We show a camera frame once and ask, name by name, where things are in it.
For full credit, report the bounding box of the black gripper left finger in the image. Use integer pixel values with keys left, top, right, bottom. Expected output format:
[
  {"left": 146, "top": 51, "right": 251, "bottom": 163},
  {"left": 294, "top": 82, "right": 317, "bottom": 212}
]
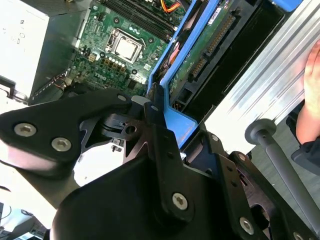
[{"left": 0, "top": 83, "right": 196, "bottom": 224}]

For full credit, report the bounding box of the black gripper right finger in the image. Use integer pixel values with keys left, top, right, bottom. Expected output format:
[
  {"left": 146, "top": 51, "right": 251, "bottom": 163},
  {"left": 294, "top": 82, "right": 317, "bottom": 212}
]
[{"left": 206, "top": 132, "right": 315, "bottom": 240}]

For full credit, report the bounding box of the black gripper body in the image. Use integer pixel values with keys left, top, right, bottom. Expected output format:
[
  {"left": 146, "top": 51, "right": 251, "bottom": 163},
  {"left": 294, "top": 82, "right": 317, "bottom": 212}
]
[{"left": 49, "top": 113, "right": 243, "bottom": 240}]

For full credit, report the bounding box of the hard disk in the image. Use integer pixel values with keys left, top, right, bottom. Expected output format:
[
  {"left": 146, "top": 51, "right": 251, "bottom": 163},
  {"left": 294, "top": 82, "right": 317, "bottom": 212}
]
[{"left": 146, "top": 0, "right": 310, "bottom": 152}]

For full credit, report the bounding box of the person's hand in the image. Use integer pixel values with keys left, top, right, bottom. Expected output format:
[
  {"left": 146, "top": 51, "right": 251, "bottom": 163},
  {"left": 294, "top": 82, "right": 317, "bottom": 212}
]
[{"left": 296, "top": 39, "right": 320, "bottom": 146}]

